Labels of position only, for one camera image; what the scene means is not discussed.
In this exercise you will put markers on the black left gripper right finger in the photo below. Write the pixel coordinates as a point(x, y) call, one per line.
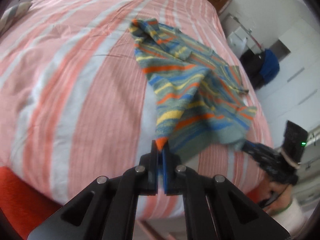
point(214, 208)

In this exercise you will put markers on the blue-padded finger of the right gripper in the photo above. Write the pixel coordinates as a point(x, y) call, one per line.
point(255, 150)

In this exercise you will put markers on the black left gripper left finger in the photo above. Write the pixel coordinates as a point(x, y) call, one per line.
point(106, 208)

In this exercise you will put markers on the colourful striped knit sweater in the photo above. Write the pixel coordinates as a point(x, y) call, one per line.
point(199, 96)

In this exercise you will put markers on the person's right hand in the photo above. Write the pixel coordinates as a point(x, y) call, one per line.
point(273, 196)

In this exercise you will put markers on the white wardrobe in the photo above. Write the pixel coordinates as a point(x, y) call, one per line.
point(294, 93)

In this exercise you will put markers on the red orange stool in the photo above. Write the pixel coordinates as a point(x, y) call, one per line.
point(23, 206)

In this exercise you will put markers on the blue garment on chair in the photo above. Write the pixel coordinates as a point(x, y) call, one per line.
point(270, 67)

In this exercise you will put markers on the pink white striped bed cover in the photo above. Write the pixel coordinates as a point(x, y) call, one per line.
point(74, 102)

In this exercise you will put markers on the white plastic bag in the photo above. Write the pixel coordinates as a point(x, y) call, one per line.
point(237, 44)

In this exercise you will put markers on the white bedside desk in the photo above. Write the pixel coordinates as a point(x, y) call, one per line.
point(232, 24)

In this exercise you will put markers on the grey striped pillow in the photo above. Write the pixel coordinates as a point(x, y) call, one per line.
point(13, 14)

